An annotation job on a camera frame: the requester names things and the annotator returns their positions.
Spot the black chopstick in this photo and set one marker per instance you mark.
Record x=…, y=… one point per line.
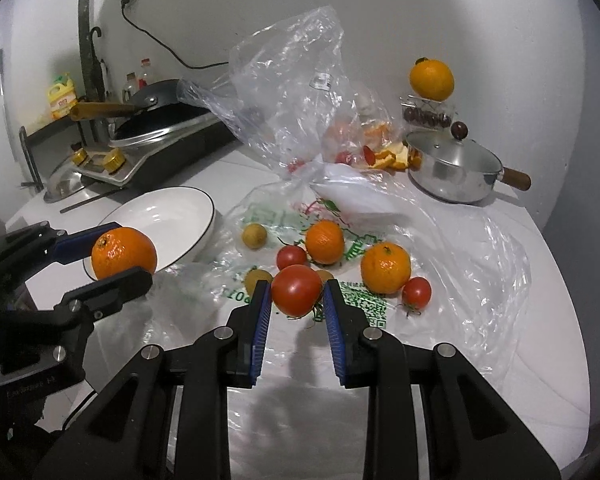
x=91, y=200

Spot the orange peel pieces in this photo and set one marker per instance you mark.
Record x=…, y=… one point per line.
x=383, y=148

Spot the yellow oil bottle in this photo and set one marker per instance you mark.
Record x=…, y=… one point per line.
x=61, y=96

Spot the orange mandarin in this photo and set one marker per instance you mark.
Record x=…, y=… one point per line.
x=324, y=242
x=385, y=268
x=122, y=249

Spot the orange on top of box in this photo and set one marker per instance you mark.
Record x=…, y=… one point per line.
x=432, y=79

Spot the red cap sauce bottle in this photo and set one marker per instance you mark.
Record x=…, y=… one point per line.
x=146, y=75

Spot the black wok wooden handle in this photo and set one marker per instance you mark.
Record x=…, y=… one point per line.
x=151, y=108

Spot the clear box of dates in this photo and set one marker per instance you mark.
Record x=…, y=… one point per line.
x=426, y=113

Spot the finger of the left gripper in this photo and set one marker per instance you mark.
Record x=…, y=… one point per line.
x=103, y=298
x=68, y=248

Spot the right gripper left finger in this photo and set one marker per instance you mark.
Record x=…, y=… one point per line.
x=229, y=356

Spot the large red tomato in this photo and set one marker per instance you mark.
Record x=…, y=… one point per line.
x=296, y=289

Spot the clear condiment bottle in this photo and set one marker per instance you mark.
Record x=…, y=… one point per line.
x=130, y=87

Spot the clear plastic bag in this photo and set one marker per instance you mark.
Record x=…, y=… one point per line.
x=287, y=96

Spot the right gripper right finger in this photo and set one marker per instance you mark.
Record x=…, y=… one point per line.
x=365, y=356

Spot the small red tomato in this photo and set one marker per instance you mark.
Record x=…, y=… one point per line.
x=416, y=294
x=289, y=255

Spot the printed white plastic bag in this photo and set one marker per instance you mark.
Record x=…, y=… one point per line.
x=424, y=271

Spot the black metal rack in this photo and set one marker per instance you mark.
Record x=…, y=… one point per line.
x=47, y=147

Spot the steel induction cooker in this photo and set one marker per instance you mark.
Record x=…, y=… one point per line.
x=143, y=162

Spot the steel pot lid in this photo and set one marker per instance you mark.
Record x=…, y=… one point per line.
x=65, y=181

